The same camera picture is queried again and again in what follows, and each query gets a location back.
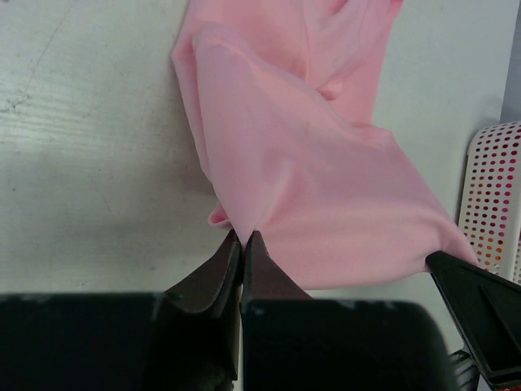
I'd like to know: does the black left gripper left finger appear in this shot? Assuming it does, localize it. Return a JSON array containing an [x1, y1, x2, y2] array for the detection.
[[1, 232, 241, 390]]

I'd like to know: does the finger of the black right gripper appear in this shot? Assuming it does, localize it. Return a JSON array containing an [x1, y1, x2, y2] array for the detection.
[[426, 252, 520, 385]]

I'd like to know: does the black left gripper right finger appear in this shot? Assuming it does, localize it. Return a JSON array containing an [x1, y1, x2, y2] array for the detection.
[[241, 232, 457, 390]]

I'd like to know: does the pink t-shirt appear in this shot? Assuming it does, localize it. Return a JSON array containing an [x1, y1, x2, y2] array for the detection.
[[172, 1, 476, 289]]

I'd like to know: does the white plastic basket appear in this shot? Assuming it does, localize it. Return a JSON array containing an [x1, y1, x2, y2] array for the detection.
[[458, 121, 521, 284]]

